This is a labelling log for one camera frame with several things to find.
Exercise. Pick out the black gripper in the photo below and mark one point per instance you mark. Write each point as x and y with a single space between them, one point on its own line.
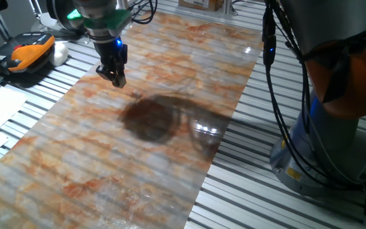
111 54

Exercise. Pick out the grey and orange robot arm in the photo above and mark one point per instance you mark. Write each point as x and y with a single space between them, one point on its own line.
335 133

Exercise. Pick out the white rounded object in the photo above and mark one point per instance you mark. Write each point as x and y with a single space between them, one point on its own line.
59 54

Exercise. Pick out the black round fan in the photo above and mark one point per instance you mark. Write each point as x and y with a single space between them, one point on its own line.
59 14

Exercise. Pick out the orange and black teach pendant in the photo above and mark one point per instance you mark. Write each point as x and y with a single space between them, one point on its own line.
24 54

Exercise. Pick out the orange marble pattern mat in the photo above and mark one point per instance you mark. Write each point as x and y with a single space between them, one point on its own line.
138 178

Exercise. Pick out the large white paper sheet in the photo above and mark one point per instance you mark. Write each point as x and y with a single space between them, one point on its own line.
9 101

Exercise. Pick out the brown cardboard box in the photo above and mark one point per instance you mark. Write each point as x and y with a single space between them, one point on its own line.
202 4

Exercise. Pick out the green gripper mount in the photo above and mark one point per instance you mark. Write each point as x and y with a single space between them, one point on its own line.
116 19

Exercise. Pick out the short aluminium frame post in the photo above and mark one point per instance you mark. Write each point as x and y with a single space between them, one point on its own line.
124 4

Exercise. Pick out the long aluminium frame post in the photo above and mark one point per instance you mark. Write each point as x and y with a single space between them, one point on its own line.
228 6

